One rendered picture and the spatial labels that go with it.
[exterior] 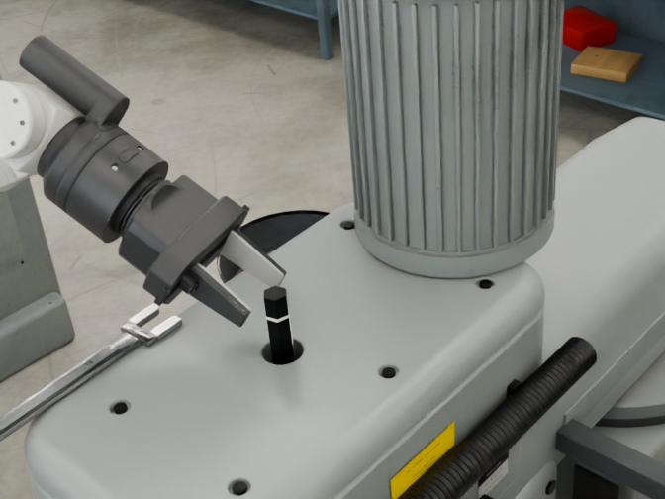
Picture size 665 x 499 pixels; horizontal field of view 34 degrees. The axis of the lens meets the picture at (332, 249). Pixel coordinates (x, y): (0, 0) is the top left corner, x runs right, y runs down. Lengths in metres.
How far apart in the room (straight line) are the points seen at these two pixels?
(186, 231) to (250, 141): 4.34
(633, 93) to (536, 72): 4.09
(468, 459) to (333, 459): 0.15
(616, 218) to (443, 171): 0.43
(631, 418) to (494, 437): 0.44
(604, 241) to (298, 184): 3.61
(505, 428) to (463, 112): 0.29
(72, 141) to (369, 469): 0.37
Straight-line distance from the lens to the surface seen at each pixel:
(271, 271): 0.94
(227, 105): 5.61
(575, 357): 1.07
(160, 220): 0.91
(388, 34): 0.92
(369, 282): 1.02
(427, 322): 0.97
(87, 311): 4.29
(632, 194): 1.40
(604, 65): 5.16
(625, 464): 1.21
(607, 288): 1.25
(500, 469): 1.12
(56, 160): 0.93
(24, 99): 0.92
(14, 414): 0.94
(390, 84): 0.94
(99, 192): 0.92
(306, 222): 3.50
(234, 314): 0.91
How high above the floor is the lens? 2.50
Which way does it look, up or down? 35 degrees down
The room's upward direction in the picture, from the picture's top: 5 degrees counter-clockwise
